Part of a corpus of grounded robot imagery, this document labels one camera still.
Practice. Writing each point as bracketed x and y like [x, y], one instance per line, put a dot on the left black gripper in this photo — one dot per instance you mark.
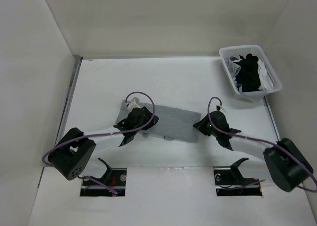
[147, 116]

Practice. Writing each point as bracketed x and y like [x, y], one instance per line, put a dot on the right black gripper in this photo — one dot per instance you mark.
[200, 125]

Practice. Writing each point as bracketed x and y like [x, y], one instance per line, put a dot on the grey tank top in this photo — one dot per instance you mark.
[174, 123]

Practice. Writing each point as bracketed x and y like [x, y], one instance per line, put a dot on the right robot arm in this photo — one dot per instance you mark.
[280, 162]

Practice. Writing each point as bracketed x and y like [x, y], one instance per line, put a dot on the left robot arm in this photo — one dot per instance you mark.
[75, 154]

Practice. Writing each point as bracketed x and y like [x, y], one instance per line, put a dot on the black tank top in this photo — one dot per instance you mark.
[247, 78]

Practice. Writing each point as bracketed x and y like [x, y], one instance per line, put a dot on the white tank top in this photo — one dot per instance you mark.
[265, 81]

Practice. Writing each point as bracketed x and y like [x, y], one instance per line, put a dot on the light grey garment in basket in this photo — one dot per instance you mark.
[234, 67]

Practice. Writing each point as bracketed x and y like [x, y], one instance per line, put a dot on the white plastic basket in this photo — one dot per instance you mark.
[243, 50]

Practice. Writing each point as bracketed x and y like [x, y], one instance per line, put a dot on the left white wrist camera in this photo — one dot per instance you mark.
[133, 103]

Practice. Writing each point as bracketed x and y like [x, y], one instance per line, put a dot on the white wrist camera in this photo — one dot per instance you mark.
[220, 108]
[133, 103]

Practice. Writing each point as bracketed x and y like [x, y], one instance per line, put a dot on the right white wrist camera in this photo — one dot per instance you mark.
[220, 108]

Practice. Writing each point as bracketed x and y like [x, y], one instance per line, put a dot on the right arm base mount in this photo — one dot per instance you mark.
[230, 182]

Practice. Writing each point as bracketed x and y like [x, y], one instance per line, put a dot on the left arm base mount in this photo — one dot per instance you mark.
[112, 183]

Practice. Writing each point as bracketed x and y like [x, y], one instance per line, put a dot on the metal table edge rail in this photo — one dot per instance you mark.
[69, 97]

